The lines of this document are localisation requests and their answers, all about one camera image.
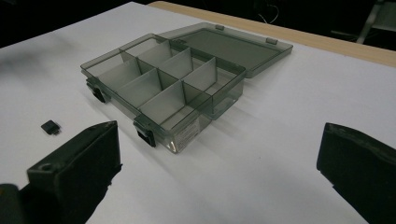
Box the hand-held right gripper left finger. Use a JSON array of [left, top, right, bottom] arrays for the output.
[[19, 120, 123, 224]]

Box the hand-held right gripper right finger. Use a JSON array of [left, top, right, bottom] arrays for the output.
[[316, 122, 396, 224]]

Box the small black chip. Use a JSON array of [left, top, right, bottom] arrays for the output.
[[40, 119, 62, 136]]

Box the grey transparent compartment box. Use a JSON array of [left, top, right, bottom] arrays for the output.
[[79, 21, 294, 155]]

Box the metal stand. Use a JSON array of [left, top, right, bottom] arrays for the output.
[[330, 0, 396, 45]]

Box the white cable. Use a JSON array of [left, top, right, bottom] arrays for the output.
[[257, 4, 280, 25]]

